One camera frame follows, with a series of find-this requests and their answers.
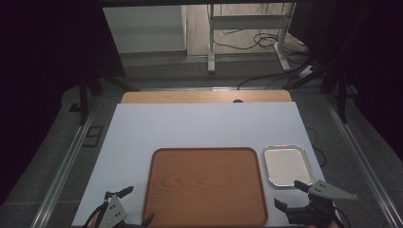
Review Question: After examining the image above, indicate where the long black floor cable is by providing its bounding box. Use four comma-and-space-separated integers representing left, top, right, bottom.
237, 63, 310, 91

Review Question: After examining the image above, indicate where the black metal stand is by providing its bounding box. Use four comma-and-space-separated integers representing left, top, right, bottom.
75, 70, 141, 126
284, 55, 360, 125

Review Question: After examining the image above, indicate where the black floor socket plate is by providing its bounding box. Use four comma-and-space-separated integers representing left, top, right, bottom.
82, 125, 105, 148

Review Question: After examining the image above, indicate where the white table mat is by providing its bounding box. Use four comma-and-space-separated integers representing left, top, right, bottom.
71, 101, 328, 228

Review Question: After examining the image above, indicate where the dark curtain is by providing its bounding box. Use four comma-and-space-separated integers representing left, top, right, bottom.
289, 0, 403, 162
0, 0, 126, 203

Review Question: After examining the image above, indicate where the light wooden table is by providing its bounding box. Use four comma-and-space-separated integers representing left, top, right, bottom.
120, 89, 294, 105

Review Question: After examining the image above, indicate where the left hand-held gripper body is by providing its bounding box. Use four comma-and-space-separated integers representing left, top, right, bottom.
93, 191, 144, 228

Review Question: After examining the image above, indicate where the white power strip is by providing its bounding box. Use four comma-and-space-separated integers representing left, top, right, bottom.
297, 64, 316, 80

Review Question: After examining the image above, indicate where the white board panel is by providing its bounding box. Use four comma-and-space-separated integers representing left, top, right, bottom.
102, 5, 188, 55

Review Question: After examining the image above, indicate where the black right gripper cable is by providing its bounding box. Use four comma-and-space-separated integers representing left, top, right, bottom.
332, 205, 352, 228

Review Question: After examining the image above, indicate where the white metal desk frame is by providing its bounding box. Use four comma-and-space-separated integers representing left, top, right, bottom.
206, 3, 297, 74

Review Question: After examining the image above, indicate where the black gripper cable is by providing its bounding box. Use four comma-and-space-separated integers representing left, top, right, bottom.
332, 205, 352, 228
83, 200, 109, 228

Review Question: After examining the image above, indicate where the aluminium floor rail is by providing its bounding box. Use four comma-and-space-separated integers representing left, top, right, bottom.
325, 94, 403, 228
29, 96, 100, 228

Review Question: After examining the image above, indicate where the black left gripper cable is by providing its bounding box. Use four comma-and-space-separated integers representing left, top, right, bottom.
83, 200, 109, 228

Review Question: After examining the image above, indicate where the tangle of black floor cables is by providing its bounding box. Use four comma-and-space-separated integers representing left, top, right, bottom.
211, 28, 308, 55

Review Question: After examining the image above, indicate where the brown wooden tray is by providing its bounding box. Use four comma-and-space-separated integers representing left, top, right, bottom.
142, 146, 269, 228

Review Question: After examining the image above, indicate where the small silver metal tray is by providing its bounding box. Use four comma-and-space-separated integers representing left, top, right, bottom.
262, 144, 316, 188

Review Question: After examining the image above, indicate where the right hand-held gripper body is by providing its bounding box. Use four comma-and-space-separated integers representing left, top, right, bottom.
284, 179, 358, 228

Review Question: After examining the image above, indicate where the thin black cable loop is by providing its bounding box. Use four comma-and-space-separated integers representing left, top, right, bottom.
304, 126, 328, 169

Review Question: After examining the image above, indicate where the person's right hand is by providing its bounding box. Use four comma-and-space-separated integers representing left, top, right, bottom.
319, 218, 344, 228

